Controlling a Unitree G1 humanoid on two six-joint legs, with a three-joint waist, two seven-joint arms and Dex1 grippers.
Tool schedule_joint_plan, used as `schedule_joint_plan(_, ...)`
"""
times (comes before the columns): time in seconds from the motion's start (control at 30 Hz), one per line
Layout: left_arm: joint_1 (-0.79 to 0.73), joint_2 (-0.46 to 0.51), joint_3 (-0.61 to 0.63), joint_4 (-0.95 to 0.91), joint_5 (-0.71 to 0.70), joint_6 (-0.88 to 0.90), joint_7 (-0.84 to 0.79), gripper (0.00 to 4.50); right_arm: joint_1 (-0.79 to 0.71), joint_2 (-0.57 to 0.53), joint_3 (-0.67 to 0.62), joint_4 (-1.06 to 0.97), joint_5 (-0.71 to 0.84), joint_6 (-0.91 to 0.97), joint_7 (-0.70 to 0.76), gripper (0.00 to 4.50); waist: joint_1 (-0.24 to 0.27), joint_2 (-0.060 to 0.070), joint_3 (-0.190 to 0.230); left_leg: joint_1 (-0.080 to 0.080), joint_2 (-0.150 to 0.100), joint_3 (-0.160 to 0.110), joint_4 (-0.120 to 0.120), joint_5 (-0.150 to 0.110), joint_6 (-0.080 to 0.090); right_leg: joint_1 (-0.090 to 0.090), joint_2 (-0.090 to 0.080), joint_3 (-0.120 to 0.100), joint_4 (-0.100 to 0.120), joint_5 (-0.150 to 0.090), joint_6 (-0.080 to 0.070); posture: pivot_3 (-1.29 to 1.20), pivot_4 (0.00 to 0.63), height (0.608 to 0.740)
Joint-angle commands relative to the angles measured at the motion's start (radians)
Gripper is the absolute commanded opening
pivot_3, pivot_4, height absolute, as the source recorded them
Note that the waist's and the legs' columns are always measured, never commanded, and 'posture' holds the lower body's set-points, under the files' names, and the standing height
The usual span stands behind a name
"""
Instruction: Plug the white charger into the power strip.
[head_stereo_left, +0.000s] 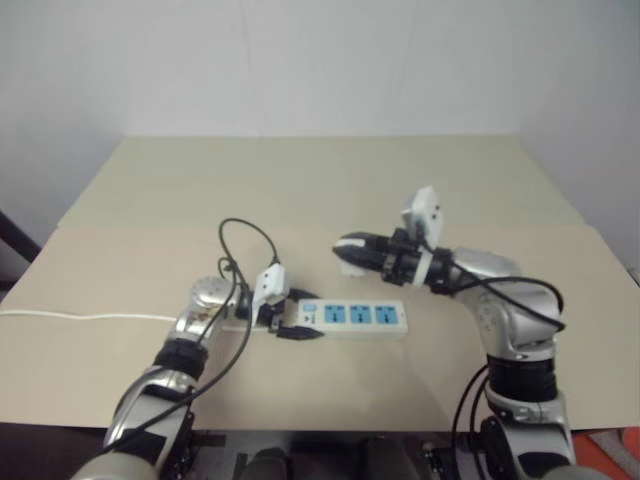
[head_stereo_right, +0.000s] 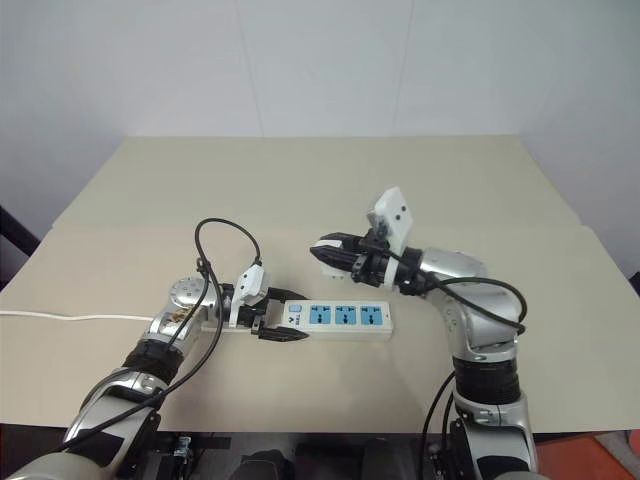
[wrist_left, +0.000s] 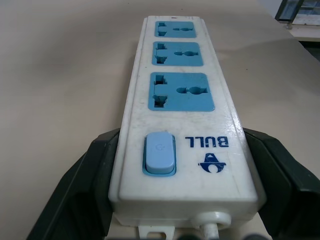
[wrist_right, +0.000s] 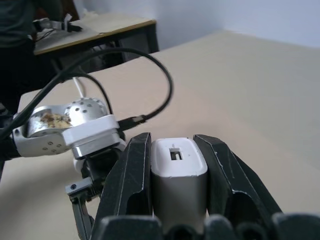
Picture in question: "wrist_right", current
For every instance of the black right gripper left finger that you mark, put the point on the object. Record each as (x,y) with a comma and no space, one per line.
(125,175)

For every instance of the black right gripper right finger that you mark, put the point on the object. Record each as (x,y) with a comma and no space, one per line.
(232,172)

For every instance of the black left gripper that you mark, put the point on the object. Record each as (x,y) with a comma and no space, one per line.
(97,165)

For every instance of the white charger block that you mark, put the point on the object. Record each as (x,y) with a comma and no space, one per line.
(178,190)

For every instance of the silver and black device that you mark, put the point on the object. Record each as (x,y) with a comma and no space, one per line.
(57,25)

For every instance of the person in dark clothes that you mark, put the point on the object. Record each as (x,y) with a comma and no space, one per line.
(15,37)

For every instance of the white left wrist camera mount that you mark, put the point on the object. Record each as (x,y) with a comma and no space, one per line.
(90,128)

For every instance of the wooden desk with black frame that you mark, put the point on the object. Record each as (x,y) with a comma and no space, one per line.
(112,27)

